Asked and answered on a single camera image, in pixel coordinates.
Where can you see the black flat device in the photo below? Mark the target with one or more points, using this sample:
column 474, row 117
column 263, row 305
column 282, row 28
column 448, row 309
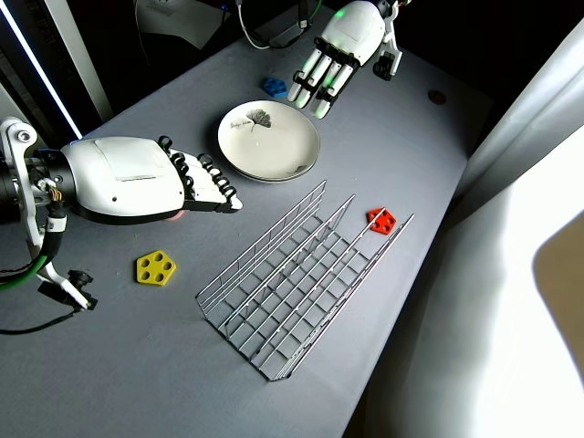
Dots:
column 285, row 36

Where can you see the blue pentagon block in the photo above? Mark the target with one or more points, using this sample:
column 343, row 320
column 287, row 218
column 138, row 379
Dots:
column 275, row 86

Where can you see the small dark brown disc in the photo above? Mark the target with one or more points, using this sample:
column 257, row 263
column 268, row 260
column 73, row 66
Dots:
column 436, row 96

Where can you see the white paper sheet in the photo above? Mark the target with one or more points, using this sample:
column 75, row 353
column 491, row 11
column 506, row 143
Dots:
column 178, row 20

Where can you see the red pentagon block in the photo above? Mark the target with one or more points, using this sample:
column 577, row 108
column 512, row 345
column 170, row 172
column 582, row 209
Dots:
column 382, row 221

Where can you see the yellow pentagon block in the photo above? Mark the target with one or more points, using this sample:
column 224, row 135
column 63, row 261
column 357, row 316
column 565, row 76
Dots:
column 156, row 269

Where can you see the bright light strip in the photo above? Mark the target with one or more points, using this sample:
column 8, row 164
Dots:
column 41, row 73

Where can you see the white backdrop sheet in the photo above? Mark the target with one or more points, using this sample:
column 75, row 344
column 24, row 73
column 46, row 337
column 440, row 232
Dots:
column 479, row 319

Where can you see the beige board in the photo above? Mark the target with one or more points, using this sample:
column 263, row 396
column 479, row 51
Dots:
column 563, row 296

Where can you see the white frame post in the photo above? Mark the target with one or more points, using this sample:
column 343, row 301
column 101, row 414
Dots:
column 82, row 59

